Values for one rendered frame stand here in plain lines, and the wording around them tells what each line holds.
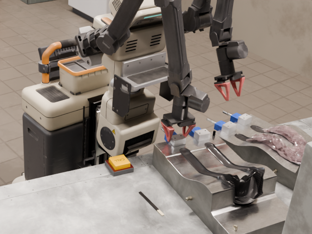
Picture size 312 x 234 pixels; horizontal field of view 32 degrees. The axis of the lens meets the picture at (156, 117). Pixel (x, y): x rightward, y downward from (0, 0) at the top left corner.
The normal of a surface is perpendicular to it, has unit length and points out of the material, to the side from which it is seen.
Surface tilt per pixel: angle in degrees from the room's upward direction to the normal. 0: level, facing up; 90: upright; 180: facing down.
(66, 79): 92
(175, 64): 105
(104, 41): 110
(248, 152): 90
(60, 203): 0
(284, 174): 90
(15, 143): 0
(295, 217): 90
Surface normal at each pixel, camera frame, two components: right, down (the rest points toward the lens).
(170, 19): -0.49, 0.66
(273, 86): 0.09, -0.87
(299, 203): -0.87, 0.17
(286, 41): -0.75, 0.26
